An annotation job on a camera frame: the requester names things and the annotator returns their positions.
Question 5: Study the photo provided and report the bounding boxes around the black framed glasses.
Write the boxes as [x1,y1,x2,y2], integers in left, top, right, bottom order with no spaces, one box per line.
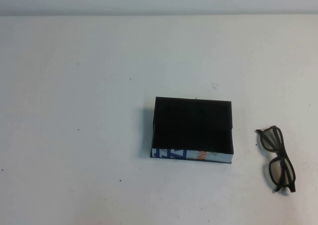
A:
[255,125,297,193]

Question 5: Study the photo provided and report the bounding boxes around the black glasses case printed sides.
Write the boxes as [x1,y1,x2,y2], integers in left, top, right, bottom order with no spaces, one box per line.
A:
[150,96,235,165]

